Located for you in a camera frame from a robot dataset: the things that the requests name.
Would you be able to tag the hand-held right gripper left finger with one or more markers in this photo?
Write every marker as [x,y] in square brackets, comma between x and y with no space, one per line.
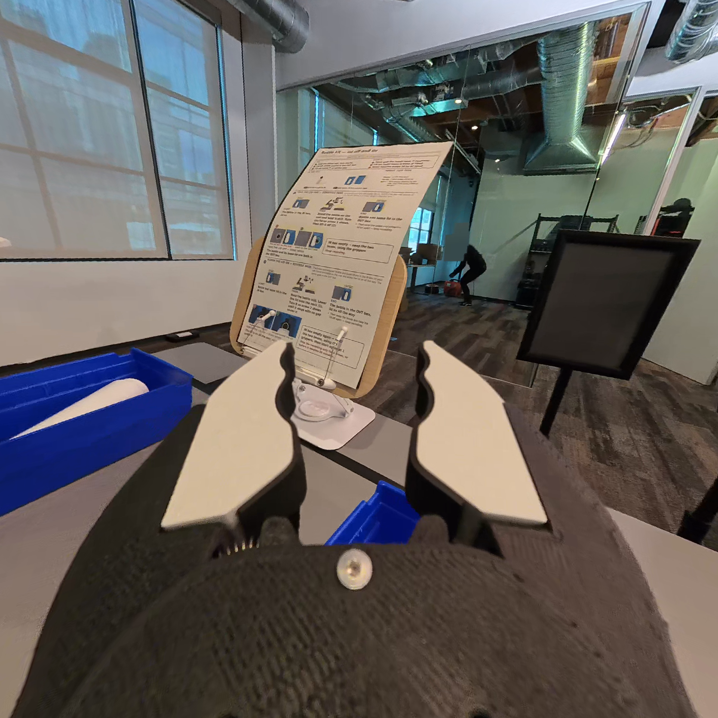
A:
[241,449]

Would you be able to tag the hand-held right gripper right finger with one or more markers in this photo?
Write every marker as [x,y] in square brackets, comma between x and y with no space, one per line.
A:
[477,449]

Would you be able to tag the blue plastic bin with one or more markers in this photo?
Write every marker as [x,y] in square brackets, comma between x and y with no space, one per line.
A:
[84,454]
[370,521]

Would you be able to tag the white plastic bottle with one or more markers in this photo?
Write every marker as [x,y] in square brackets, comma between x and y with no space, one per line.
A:
[95,401]

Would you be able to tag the red bucket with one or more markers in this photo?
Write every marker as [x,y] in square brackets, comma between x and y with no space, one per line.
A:
[454,289]

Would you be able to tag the black shelf rack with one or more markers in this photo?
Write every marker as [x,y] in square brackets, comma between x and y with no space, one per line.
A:
[530,269]

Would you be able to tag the printed instruction sheet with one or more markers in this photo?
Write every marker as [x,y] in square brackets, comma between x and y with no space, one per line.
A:
[348,252]

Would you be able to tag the silver ventilation duct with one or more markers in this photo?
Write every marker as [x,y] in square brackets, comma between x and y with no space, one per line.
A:
[566,84]
[280,22]
[693,28]

